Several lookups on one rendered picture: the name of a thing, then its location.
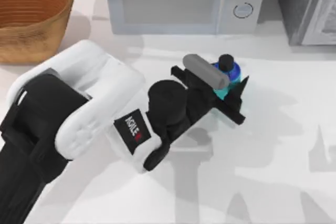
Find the blue bottle with black cap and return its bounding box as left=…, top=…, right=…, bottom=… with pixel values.
left=211, top=54, right=242, bottom=101

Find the pale round microwave knob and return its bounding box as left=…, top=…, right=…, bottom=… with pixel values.
left=233, top=1, right=255, bottom=19

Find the pale microwave oven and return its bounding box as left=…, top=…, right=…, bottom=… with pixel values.
left=102, top=0, right=267, bottom=36

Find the pale microwave door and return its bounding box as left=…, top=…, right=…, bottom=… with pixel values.
left=104, top=0, right=227, bottom=35

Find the brown wooden basket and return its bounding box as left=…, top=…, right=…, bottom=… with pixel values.
left=0, top=0, right=76, bottom=65

